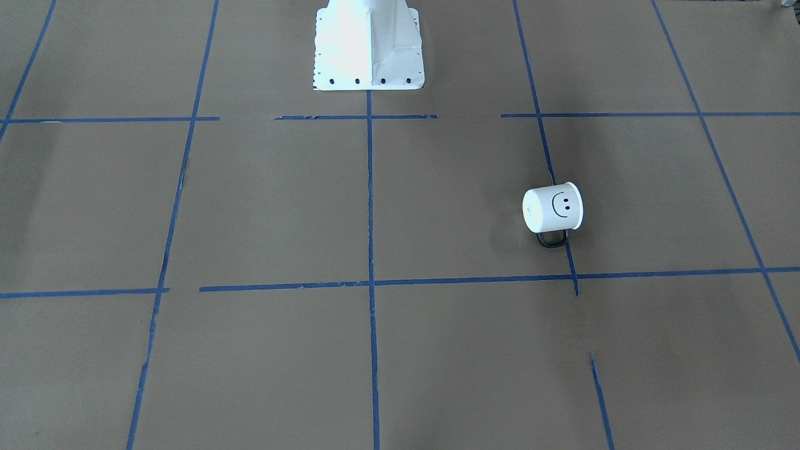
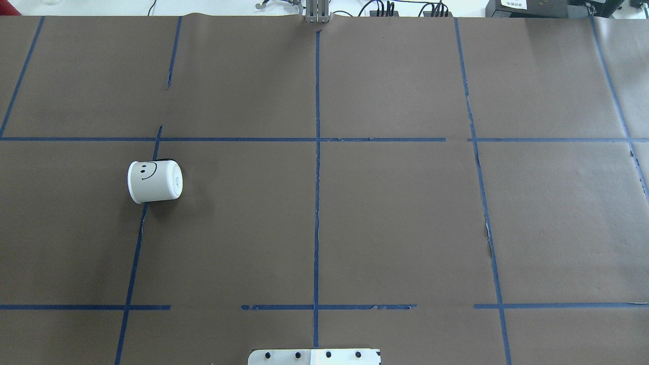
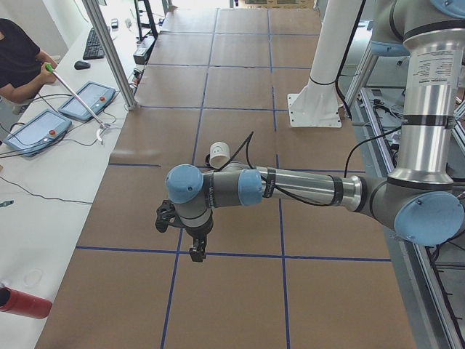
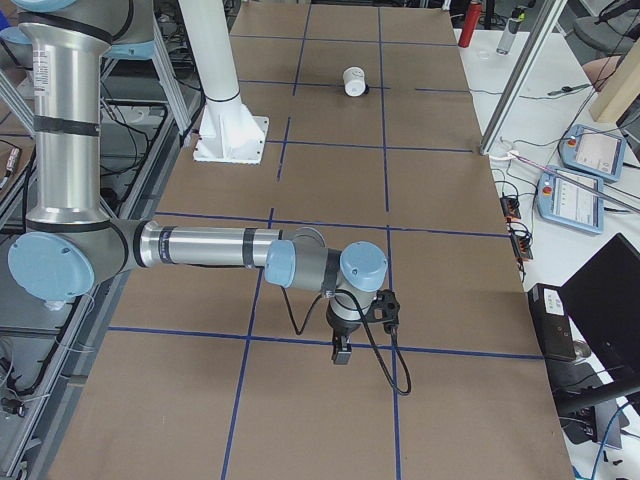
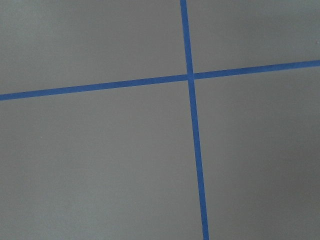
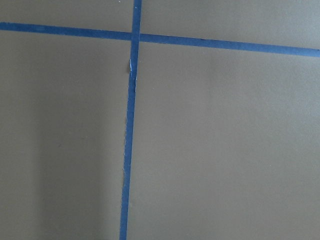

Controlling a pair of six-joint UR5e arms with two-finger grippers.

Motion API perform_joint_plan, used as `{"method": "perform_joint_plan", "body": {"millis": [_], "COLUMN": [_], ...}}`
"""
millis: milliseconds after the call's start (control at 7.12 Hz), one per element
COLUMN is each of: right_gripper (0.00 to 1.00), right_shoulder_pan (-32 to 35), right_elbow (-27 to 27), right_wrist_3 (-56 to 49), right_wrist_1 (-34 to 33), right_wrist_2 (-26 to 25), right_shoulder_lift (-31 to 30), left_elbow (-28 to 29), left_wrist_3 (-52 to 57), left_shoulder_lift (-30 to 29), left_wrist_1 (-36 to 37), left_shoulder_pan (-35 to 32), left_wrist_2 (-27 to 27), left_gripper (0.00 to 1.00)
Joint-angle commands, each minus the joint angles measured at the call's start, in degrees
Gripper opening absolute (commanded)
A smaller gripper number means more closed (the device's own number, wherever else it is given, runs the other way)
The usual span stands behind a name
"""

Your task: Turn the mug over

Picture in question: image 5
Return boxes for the blue tape line lengthwise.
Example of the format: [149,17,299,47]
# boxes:
[180,0,210,240]

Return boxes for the blue tape line crosswise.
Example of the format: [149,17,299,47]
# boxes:
[0,60,320,101]

